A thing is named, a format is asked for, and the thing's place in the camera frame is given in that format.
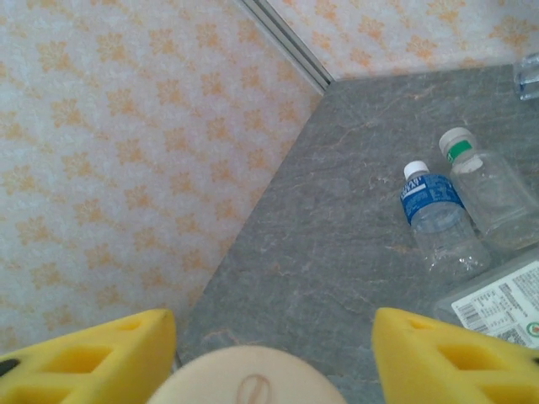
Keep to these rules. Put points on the wide clear bottle green band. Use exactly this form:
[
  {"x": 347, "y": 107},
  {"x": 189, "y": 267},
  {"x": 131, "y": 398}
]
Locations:
[{"x": 492, "y": 198}]

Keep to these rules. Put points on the aluminium frame post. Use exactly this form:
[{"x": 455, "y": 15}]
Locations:
[{"x": 290, "y": 46}]

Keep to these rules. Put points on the clear bottle white label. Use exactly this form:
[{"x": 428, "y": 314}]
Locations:
[{"x": 497, "y": 303}]

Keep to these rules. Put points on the blue label bottle white cap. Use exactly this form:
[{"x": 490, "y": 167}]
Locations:
[{"x": 429, "y": 198}]

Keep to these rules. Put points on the brown coffee drink bottle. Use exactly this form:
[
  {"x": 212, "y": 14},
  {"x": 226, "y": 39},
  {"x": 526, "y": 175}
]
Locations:
[{"x": 252, "y": 379}]

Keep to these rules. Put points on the clear bottle without label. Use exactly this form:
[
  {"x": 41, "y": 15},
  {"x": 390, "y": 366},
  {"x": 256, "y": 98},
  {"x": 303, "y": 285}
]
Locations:
[{"x": 528, "y": 76}]

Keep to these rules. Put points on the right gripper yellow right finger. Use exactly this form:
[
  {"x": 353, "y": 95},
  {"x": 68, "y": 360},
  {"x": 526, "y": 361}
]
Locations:
[{"x": 455, "y": 370}]

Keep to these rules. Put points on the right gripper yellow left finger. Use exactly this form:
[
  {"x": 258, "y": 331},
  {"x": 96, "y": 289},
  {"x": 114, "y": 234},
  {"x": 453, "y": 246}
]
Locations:
[{"x": 84, "y": 370}]

